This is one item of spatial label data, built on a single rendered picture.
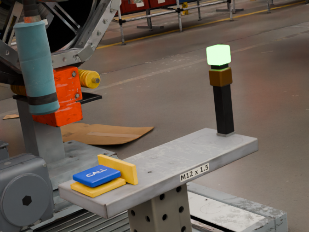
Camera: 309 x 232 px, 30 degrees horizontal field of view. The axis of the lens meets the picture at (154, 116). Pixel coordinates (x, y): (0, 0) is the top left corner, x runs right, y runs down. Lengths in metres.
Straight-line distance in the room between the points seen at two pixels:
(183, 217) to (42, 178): 0.44
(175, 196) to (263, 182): 1.05
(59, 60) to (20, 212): 0.53
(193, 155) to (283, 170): 1.13
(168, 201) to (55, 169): 0.83
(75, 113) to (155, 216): 0.73
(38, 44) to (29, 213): 0.46
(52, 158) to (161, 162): 0.84
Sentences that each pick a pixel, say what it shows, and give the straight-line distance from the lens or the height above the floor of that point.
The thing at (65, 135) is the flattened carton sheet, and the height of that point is 0.01.
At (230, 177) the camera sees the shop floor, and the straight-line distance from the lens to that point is 2.31.
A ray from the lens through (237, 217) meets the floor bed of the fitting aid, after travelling 1.81.
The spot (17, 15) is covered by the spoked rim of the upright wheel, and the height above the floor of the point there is 0.75.
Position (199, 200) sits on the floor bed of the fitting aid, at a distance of 1.94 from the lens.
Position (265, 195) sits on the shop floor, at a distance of 2.14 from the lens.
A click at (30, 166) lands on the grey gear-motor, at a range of 1.52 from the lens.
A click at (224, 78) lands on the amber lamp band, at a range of 1.31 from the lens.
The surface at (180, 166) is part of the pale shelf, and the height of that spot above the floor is 0.45.
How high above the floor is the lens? 0.87
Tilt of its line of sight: 15 degrees down
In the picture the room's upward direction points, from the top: 7 degrees counter-clockwise
